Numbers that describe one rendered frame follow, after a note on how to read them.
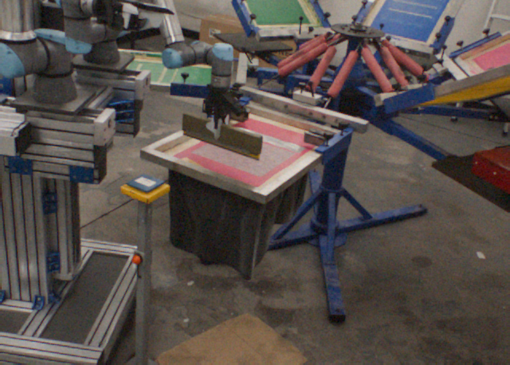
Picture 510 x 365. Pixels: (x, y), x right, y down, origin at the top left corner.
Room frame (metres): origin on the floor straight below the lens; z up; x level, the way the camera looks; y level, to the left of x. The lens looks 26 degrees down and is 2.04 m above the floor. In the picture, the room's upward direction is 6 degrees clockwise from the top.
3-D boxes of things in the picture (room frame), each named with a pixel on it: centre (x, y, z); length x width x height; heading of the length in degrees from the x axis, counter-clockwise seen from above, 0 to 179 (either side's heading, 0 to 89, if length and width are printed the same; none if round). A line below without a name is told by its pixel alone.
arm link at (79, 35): (1.81, 0.55, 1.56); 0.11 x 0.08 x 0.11; 151
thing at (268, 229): (2.32, -0.13, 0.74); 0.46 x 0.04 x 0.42; 152
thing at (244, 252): (2.20, 0.16, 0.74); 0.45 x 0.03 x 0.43; 62
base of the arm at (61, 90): (2.04, 0.73, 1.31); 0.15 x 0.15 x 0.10
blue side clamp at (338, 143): (2.54, -0.33, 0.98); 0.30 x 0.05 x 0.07; 152
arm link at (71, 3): (1.79, 0.56, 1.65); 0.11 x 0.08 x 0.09; 61
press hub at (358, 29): (3.39, -0.47, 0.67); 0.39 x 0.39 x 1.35
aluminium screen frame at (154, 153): (2.46, 0.02, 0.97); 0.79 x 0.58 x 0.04; 152
